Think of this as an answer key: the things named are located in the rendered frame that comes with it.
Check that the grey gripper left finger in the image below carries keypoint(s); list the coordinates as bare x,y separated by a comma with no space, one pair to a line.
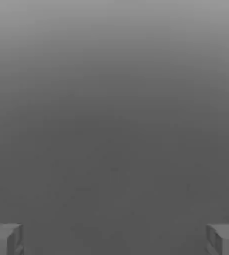
3,239

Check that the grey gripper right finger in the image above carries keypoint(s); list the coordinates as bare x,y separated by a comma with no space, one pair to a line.
226,239

